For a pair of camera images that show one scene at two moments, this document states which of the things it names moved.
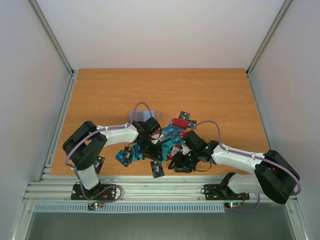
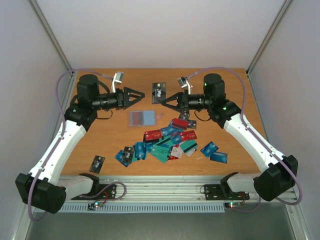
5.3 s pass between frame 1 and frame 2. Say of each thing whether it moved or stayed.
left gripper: moved
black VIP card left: stayed
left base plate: stayed
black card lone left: stayed
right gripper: moved
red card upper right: stayed
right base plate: stayed
